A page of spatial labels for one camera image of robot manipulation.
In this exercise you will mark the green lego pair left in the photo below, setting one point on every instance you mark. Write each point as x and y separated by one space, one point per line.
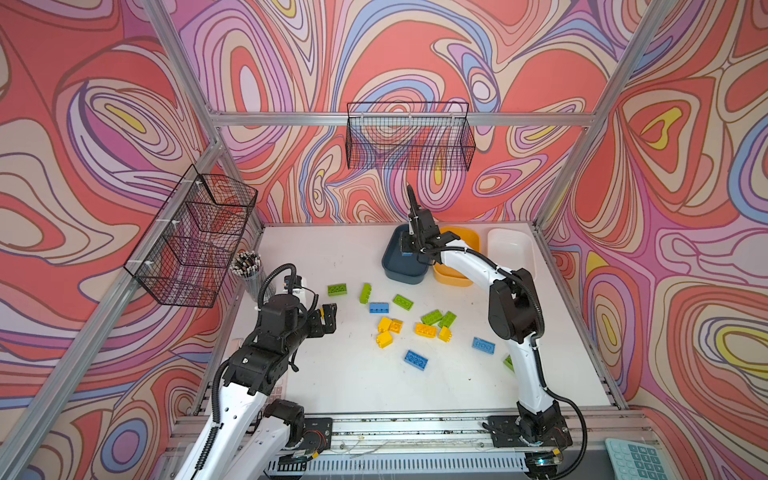
432 318

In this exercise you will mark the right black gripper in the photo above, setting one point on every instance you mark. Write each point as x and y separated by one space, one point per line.
405 246

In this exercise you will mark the yellow lego top cluster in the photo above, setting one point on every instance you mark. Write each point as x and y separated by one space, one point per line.
384 325

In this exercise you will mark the yellow lego small centre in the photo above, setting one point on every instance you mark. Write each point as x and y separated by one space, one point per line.
445 334

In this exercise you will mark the green lego pair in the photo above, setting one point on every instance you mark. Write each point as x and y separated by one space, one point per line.
432 318
447 320

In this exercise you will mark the yellow lego cluster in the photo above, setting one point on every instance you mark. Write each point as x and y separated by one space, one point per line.
384 339
384 325

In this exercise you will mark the yellow lego long centre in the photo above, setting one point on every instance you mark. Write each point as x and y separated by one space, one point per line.
426 331

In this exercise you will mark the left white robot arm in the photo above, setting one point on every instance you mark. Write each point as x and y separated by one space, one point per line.
246 429

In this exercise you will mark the yellow lego bottom cluster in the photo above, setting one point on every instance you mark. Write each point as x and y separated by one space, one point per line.
384 339

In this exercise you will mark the black wire basket left wall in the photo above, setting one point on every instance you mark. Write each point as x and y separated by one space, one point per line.
200 226

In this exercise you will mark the metal cup of pens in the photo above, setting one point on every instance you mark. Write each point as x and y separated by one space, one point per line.
247 265

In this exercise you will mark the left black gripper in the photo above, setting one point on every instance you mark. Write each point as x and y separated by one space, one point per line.
317 329

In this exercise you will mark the blue lego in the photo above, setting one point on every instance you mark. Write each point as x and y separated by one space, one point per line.
416 360
379 307
483 345

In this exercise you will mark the white plastic bin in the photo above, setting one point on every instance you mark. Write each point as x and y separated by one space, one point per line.
512 248

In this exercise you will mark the dark teal plastic bin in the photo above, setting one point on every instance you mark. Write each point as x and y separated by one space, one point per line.
399 266

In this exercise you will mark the green lego pair right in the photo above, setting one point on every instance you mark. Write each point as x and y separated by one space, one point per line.
447 320

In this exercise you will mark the black wire basket wall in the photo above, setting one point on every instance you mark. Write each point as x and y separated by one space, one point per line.
200 226
405 135

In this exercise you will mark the blue lego bottom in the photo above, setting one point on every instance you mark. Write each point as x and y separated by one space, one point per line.
416 360

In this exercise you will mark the black wire basket back wall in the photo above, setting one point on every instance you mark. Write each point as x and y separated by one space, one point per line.
405 135

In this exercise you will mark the yellow plastic bin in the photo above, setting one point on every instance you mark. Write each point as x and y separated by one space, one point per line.
453 273

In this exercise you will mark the orange-yellow lego cluster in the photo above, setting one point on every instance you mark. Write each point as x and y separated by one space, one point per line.
395 326

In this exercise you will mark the teal calculator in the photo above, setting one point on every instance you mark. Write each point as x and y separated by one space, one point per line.
637 461

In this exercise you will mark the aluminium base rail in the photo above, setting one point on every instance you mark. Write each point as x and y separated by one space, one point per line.
385 446

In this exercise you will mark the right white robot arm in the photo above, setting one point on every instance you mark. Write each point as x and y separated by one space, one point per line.
516 317

